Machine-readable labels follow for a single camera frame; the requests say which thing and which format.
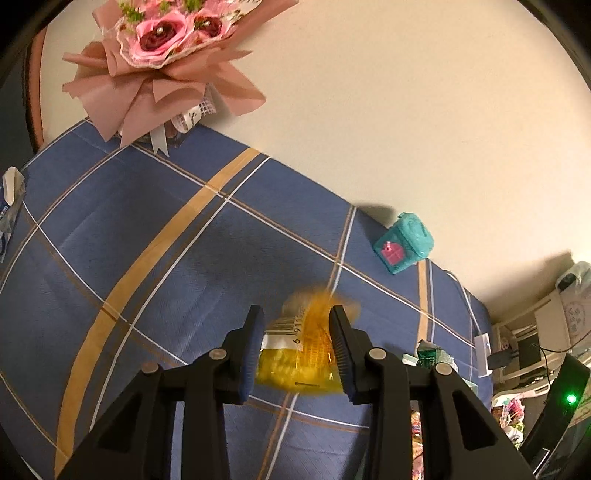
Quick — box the white tray with teal rim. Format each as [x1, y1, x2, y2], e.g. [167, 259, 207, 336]
[401, 353, 481, 398]

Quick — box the brown wooden frame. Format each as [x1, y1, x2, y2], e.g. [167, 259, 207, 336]
[23, 23, 49, 153]

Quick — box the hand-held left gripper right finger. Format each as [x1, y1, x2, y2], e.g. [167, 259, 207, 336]
[328, 305, 536, 480]

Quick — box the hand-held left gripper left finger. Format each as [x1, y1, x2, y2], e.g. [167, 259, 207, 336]
[55, 305, 266, 480]

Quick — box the white printed bag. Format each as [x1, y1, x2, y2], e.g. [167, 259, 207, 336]
[554, 261, 591, 347]

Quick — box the white wooden stand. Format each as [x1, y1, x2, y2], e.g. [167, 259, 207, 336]
[492, 295, 568, 384]

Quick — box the blue checked tablecloth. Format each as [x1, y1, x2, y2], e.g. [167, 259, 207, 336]
[0, 119, 492, 480]

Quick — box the yellow snack packet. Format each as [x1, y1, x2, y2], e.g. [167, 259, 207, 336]
[255, 286, 363, 397]

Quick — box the green snack packet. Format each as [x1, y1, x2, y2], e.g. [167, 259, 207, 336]
[417, 340, 458, 372]

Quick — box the pile of colourful trinkets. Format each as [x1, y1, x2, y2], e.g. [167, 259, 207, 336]
[492, 397, 527, 444]

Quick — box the blue white wrapper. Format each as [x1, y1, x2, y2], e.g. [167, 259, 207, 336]
[0, 203, 21, 264]

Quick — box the white power cable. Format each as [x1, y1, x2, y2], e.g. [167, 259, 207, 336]
[445, 271, 481, 337]

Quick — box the pink flower bouquet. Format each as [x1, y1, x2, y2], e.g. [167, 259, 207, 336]
[62, 0, 298, 155]

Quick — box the teal toy box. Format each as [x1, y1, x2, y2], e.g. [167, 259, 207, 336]
[373, 212, 435, 275]

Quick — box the white crumpled paper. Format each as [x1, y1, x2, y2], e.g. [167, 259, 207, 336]
[2, 167, 26, 206]

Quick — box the white power strip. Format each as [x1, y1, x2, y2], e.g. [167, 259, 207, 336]
[475, 335, 495, 377]

